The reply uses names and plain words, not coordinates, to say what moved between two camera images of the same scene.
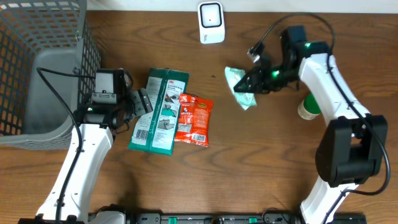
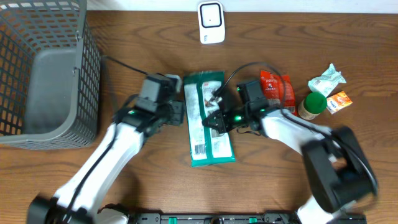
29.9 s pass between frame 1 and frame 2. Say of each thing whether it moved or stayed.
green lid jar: stayed
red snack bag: moved
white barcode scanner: stayed
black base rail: stayed
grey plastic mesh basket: stayed
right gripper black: moved
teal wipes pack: moved
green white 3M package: moved
